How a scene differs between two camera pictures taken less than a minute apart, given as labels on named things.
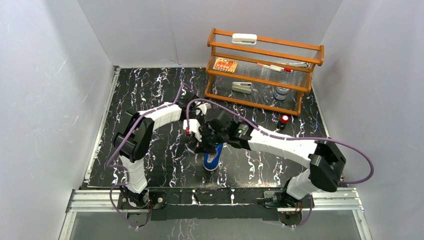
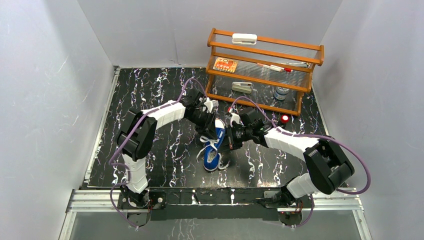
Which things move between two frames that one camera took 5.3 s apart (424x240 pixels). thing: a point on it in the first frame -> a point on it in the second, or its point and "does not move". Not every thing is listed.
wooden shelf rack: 267,72 does not move
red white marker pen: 275,68 does not move
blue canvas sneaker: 211,160 does not move
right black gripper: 202,146 -> 229,140
